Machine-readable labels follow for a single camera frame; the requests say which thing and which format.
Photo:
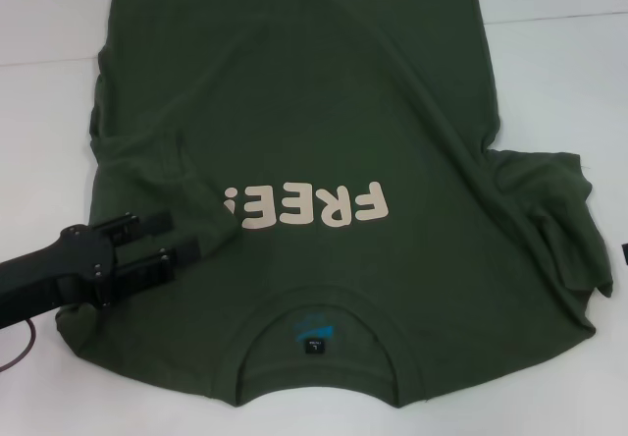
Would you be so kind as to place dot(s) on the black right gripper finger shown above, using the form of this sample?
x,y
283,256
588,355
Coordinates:
x,y
626,254

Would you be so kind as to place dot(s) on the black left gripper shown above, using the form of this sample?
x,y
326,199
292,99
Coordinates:
x,y
44,269

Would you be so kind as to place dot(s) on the dark green FREE t-shirt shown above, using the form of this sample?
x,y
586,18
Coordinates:
x,y
319,87

